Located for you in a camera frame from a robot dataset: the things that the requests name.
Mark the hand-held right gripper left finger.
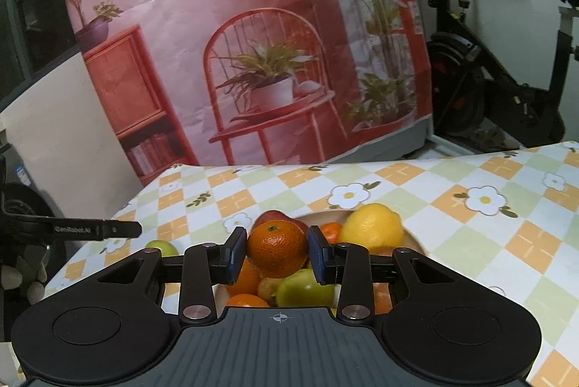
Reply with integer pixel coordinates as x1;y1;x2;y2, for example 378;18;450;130
95;226;249;323

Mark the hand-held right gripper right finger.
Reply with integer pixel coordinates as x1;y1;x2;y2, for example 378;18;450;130
308;225;448;323

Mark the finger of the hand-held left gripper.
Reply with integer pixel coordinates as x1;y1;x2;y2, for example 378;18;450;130
0;217;142;241

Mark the mandarin orange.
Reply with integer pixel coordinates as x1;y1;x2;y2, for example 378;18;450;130
225;293;271;309
320;222;345;244
245;221;309;278
225;258;262;297

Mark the beige plate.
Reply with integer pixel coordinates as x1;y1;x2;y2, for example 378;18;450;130
212;208;426;315

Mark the yellow-green apple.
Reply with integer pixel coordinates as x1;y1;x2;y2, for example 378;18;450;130
276;268;336;309

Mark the yellow lemon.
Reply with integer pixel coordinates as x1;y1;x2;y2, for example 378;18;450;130
337;203;405;256

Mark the person's left hand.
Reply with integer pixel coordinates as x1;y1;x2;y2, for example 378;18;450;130
0;263;46;306

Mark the small yellow fruit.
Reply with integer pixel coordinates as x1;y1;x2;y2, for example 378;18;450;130
257;276;283;306

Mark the dark red apple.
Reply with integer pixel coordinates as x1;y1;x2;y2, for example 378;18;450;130
252;210;308;234

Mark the small green apple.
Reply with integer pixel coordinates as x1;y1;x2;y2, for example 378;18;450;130
145;239;180;258

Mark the checkered floral tablecloth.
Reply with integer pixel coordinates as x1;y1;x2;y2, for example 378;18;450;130
43;140;579;387

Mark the black exercise bike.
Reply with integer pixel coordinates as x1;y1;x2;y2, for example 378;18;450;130
400;0;579;153

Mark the printed red backdrop cloth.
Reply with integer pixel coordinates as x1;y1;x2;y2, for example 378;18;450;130
52;0;435;189

